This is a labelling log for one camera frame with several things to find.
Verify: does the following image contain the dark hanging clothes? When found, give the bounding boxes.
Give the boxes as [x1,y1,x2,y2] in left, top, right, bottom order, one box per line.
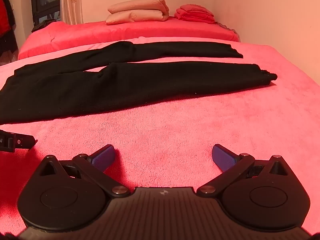
[0,0,19,58]

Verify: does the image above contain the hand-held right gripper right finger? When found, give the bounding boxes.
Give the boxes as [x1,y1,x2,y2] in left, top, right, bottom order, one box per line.
[197,144,290,198]

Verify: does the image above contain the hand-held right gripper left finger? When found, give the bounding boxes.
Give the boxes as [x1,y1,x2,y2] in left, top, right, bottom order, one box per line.
[37,144,132,198]

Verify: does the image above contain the red covered bed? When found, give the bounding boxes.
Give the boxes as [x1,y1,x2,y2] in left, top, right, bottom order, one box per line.
[18,17,241,60]

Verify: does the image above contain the black cloth item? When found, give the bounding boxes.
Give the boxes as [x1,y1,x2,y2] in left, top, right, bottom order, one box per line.
[31,19,57,33]

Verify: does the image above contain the red hanging garment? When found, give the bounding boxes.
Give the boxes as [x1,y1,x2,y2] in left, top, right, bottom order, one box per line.
[0,0,12,37]

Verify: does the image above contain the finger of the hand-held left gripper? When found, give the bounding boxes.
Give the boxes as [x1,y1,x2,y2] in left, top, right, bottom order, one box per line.
[14,134,38,151]

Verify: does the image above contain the pink fleece blanket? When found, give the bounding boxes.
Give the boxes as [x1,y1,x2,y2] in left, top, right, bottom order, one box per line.
[0,37,320,237]

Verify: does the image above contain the beige patterned curtain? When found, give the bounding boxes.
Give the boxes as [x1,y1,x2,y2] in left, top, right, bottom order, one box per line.
[60,0,84,25]

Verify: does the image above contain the red folded blanket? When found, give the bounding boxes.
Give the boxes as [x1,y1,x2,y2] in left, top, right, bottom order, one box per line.
[174,4,216,24]

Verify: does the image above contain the black pants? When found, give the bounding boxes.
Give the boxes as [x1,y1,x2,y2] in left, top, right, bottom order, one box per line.
[0,41,278,125]

